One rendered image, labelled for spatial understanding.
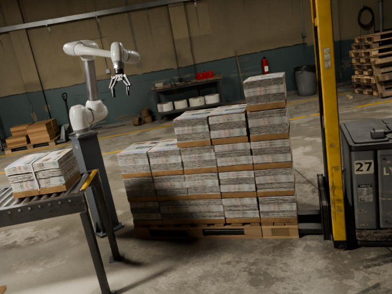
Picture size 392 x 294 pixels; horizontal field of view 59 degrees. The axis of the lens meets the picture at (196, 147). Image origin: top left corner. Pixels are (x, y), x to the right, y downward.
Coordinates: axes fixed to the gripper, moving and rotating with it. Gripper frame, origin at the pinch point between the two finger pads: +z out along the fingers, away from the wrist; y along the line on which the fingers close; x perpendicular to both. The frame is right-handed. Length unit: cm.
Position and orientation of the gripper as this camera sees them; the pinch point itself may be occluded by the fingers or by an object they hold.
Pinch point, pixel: (121, 94)
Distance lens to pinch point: 286.9
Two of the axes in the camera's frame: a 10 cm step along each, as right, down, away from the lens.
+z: 0.8, 10.0, 0.4
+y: 9.2, -0.6, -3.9
